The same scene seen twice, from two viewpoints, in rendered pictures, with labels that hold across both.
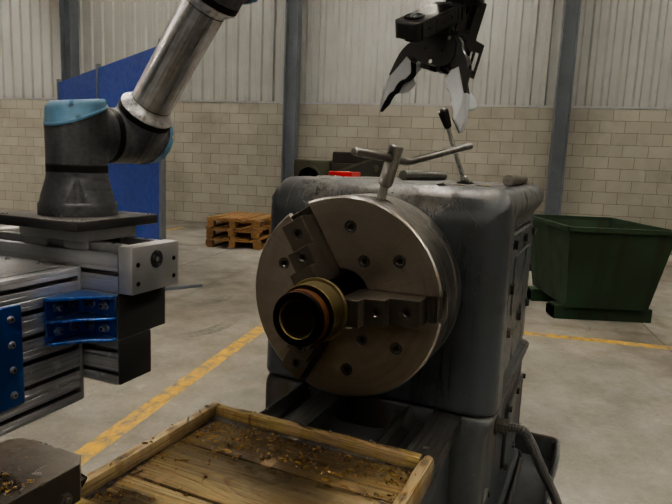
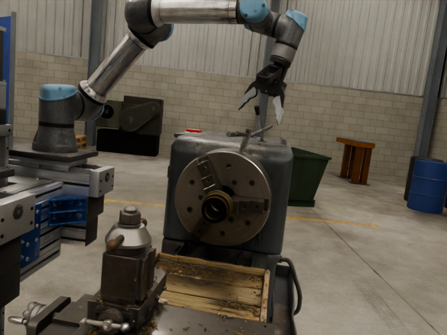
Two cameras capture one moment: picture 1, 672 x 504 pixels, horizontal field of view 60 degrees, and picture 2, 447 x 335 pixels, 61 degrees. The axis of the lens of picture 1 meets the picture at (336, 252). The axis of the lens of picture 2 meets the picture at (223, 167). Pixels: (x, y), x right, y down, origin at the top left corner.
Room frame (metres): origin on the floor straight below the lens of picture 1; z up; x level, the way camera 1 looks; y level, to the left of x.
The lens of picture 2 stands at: (-0.28, 0.34, 1.36)
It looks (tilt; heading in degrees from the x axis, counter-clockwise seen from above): 8 degrees down; 343
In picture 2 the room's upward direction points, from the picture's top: 6 degrees clockwise
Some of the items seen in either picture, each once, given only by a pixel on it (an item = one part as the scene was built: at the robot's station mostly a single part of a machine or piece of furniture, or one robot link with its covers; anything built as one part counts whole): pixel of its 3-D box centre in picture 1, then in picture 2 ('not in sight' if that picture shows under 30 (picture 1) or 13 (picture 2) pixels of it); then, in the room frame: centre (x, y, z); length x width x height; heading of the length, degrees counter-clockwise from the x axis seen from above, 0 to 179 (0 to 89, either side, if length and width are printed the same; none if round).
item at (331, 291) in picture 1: (312, 312); (216, 207); (0.78, 0.03, 1.08); 0.09 x 0.09 x 0.09; 66
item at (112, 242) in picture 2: not in sight; (116, 242); (0.33, 0.32, 1.13); 0.04 x 0.02 x 0.02; 156
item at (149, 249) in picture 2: not in sight; (130, 267); (0.38, 0.29, 1.07); 0.07 x 0.07 x 0.10; 66
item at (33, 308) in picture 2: not in sight; (28, 314); (0.45, 0.47, 0.95); 0.07 x 0.04 x 0.04; 66
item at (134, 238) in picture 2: not in sight; (128, 232); (0.37, 0.30, 1.13); 0.08 x 0.08 x 0.03
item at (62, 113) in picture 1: (79, 131); (58, 103); (1.18, 0.53, 1.33); 0.13 x 0.12 x 0.14; 149
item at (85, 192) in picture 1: (77, 189); (56, 135); (1.18, 0.53, 1.21); 0.15 x 0.15 x 0.10
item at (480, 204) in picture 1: (415, 267); (233, 181); (1.29, -0.18, 1.06); 0.59 x 0.48 x 0.39; 156
